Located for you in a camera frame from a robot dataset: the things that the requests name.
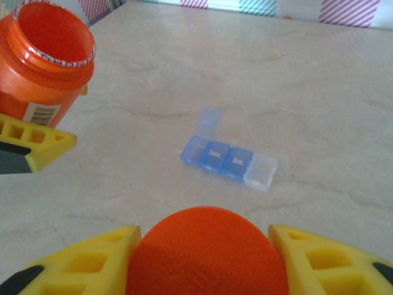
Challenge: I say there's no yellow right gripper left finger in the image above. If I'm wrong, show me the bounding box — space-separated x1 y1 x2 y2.
6 226 142 295

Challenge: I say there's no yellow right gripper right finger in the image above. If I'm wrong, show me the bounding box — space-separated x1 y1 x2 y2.
267 224 393 295

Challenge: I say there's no orange pill bottle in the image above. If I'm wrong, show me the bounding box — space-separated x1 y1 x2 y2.
0 1 98 128

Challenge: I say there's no orange bottle cap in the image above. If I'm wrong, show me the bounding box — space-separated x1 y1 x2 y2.
125 205 291 295

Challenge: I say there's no blue weekly pill organizer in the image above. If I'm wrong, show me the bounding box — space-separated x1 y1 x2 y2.
179 106 279 193

